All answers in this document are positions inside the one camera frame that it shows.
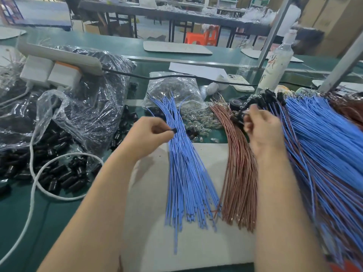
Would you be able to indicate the orange plastic stool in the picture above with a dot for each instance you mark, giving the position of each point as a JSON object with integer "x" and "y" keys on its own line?
{"x": 202, "y": 36}

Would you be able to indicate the blue table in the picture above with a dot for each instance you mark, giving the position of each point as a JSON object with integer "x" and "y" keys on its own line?
{"x": 39, "y": 17}

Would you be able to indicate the person's right forearm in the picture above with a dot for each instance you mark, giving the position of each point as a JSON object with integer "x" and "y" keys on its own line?
{"x": 289, "y": 223}

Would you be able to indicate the person's left forearm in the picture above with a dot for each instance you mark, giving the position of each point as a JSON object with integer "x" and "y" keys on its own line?
{"x": 91, "y": 223}

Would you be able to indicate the white flat tray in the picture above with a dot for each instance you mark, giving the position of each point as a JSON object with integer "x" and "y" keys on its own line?
{"x": 177, "y": 47}
{"x": 11, "y": 32}
{"x": 252, "y": 55}

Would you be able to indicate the small clear plastic bag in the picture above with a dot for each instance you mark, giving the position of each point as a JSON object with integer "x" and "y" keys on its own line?
{"x": 173, "y": 90}

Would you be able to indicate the long black-frame table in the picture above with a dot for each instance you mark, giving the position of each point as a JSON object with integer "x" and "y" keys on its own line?
{"x": 164, "y": 14}

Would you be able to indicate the white work board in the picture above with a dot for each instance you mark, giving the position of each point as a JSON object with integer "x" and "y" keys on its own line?
{"x": 187, "y": 249}

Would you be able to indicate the pile of black plastic caps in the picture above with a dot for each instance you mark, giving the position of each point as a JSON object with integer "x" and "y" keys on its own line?
{"x": 17, "y": 167}

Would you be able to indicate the white paper sheet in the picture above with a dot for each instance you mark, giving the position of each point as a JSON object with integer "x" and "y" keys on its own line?
{"x": 195, "y": 70}

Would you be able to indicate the white power strip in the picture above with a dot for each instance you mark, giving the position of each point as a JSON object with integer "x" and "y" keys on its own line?
{"x": 59, "y": 58}

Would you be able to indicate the white computer mouse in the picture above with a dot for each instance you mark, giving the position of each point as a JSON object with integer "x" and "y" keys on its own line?
{"x": 208, "y": 90}

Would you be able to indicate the white spray bottle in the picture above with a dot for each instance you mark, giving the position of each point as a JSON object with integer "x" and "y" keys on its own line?
{"x": 276, "y": 65}

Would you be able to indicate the black cap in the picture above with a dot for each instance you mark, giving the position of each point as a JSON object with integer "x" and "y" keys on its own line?
{"x": 172, "y": 130}

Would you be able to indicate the slanted metal frame post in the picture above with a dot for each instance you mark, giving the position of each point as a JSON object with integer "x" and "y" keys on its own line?
{"x": 274, "y": 31}

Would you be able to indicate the short metal frame post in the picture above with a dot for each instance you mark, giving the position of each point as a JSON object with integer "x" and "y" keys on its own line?
{"x": 340, "y": 62}

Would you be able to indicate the cardboard boxes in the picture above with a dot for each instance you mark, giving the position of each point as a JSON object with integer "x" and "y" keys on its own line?
{"x": 334, "y": 22}

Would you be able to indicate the person's right hand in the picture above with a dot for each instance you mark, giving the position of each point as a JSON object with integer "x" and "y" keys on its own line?
{"x": 265, "y": 130}

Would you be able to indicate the white flat device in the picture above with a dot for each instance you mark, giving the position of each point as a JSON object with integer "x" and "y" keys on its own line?
{"x": 238, "y": 83}

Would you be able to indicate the white orange charger adapter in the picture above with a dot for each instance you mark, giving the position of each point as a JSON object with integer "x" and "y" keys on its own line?
{"x": 64, "y": 75}

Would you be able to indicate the large clear plastic bag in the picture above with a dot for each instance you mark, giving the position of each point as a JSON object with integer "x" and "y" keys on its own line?
{"x": 96, "y": 99}

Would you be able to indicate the person's left hand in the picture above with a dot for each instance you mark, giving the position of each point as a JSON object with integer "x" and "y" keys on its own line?
{"x": 144, "y": 138}

